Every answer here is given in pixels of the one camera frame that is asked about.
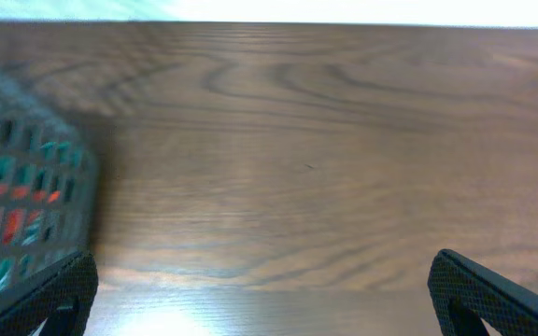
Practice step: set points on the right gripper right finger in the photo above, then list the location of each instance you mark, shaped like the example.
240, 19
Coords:
467, 297

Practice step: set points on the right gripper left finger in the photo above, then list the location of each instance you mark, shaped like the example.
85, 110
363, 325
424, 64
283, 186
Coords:
58, 299

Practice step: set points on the grey plastic basket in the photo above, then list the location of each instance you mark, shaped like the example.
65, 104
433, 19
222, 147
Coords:
24, 121

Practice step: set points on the green Nescafe coffee bag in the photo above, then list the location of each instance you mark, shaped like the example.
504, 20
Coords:
42, 207

